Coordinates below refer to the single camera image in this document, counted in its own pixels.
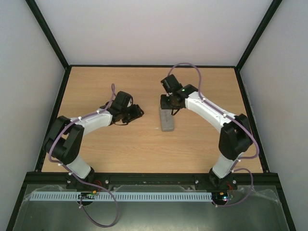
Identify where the grey glasses case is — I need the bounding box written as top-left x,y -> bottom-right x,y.
159,107 -> 174,132

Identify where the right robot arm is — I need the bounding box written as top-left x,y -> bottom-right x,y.
161,74 -> 253,189

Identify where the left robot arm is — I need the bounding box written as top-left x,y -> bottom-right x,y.
43,91 -> 144,186

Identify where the grey metal panel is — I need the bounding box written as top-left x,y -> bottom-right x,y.
14,185 -> 289,231

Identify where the blue slotted cable duct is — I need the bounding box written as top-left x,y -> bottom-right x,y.
29,192 -> 212,202

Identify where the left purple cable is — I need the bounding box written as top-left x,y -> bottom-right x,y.
48,83 -> 120,228

